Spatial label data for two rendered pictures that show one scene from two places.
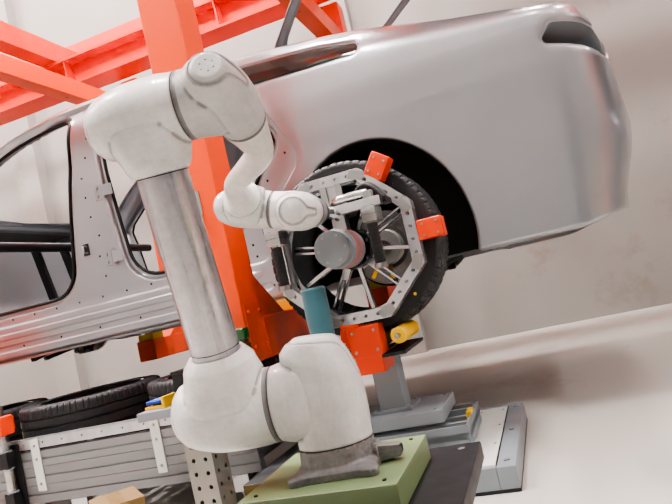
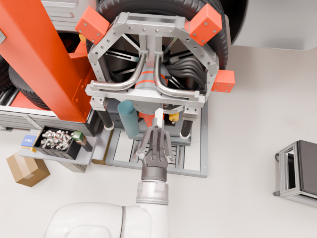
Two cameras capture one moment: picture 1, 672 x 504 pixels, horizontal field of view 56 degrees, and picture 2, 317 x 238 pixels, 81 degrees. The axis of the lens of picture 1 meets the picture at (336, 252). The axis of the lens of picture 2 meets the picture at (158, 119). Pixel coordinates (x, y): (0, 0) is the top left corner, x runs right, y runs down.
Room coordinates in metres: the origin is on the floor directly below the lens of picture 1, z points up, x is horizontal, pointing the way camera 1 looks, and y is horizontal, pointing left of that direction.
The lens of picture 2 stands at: (1.69, 0.04, 1.49)
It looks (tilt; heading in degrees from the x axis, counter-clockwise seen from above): 60 degrees down; 350
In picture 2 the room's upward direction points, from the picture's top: straight up
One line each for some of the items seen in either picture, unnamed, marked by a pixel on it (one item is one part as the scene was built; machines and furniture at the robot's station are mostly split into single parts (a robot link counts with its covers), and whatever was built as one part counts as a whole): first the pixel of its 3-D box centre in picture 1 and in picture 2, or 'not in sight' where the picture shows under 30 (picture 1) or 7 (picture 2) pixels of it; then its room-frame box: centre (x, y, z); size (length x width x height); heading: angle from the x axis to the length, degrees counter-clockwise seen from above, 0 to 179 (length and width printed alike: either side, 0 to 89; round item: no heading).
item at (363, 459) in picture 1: (348, 452); not in sight; (1.31, 0.07, 0.38); 0.22 x 0.18 x 0.06; 78
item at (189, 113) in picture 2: (371, 213); (190, 106); (2.05, -0.14, 0.93); 0.09 x 0.05 x 0.05; 162
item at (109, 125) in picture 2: (280, 267); (105, 117); (2.12, 0.19, 0.83); 0.04 x 0.04 x 0.16
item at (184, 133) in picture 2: (376, 243); (186, 126); (2.02, -0.13, 0.83); 0.04 x 0.04 x 0.16
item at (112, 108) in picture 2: not in sight; (125, 102); (2.60, 0.15, 0.26); 0.42 x 0.18 x 0.35; 162
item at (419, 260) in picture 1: (346, 249); (153, 75); (2.29, -0.04, 0.85); 0.54 x 0.07 x 0.54; 72
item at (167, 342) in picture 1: (163, 335); not in sight; (5.27, 1.55, 0.69); 0.52 x 0.17 x 0.35; 162
